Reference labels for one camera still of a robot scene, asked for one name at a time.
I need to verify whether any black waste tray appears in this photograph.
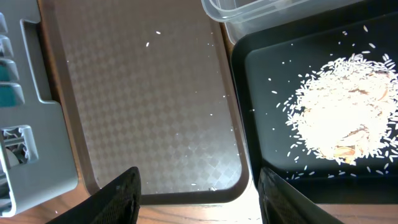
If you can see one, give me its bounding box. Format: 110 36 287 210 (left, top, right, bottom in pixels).
231 0 397 204

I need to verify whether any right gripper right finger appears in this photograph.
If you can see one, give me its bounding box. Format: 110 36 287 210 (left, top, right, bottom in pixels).
257 167 341 224

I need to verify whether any food scraps pile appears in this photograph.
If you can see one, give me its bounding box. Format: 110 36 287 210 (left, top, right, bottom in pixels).
286 52 397 166

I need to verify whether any grey plastic dishwasher rack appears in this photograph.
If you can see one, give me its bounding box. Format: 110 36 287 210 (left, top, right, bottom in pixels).
1 1 78 218

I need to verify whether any clear plastic bin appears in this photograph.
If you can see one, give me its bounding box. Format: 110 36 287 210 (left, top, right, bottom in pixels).
201 0 360 44

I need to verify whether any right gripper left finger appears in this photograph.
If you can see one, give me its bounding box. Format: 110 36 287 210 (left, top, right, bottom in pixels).
49 167 141 224

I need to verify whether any dark brown serving tray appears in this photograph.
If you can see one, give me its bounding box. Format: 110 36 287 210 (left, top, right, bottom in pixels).
39 0 252 205

